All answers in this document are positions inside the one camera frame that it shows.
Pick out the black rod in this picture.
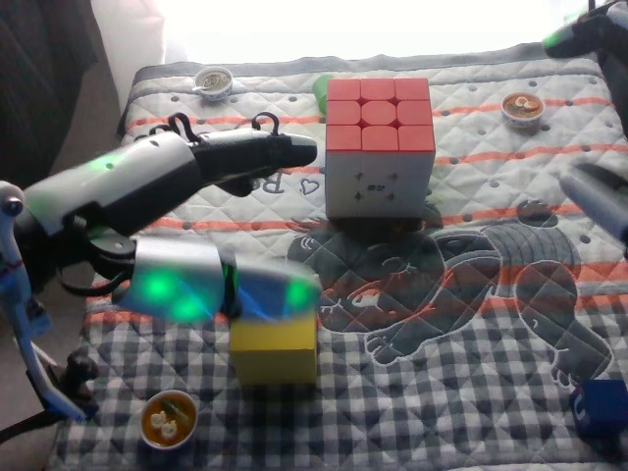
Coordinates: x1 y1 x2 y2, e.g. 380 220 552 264
0 410 53 445

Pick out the toy noodle bowl with egg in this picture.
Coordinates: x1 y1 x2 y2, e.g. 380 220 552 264
499 91 547 131

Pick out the blue block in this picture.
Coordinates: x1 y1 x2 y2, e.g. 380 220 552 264
568 377 628 442

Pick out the Rubik's cube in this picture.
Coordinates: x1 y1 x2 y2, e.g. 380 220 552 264
324 77 438 220

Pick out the orange toy soup bowl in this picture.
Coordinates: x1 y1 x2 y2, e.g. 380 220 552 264
138 390 200 450

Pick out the white blue toy teacup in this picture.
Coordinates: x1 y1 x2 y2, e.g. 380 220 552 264
189 66 235 105

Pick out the yellow block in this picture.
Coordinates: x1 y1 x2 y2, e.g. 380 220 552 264
229 311 319 387

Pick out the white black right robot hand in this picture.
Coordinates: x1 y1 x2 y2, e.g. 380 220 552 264
558 159 628 259

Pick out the grey quilt with printed bear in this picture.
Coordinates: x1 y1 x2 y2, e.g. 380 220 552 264
46 41 628 471

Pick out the dark fabric drape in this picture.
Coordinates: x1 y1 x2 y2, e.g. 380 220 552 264
0 0 102 176

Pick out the green toy cup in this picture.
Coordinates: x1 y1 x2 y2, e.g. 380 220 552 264
312 75 330 118

